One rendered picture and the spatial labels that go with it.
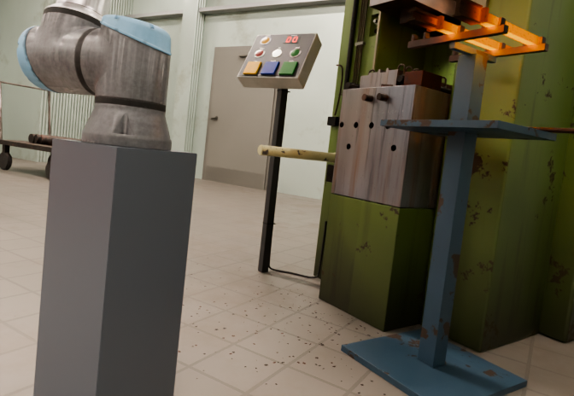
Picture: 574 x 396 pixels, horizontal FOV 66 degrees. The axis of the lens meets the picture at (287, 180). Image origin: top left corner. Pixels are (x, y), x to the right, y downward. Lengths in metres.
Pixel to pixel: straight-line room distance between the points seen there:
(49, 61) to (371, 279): 1.29
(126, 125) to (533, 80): 1.35
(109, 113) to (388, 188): 1.06
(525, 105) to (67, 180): 1.44
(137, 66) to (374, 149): 1.04
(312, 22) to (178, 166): 5.77
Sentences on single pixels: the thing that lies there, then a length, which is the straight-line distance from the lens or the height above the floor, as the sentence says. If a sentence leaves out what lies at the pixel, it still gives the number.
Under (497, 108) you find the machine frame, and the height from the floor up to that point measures 0.85.
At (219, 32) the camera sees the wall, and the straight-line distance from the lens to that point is 7.65.
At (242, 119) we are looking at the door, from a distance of 6.97.
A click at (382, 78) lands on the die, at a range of 1.87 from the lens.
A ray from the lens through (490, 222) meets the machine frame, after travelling 1.70.
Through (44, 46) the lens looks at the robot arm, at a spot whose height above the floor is 0.80.
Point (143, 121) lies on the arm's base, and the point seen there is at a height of 0.66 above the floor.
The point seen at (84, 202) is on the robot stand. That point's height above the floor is 0.48.
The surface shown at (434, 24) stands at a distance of 1.35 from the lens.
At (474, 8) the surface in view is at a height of 1.03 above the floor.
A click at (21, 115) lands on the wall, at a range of 8.65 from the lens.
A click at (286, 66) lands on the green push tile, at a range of 2.11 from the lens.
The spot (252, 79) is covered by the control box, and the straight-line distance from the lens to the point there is 2.19.
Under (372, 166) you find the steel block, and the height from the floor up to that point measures 0.60.
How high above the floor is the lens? 0.63
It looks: 4 degrees down
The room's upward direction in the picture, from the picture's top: 6 degrees clockwise
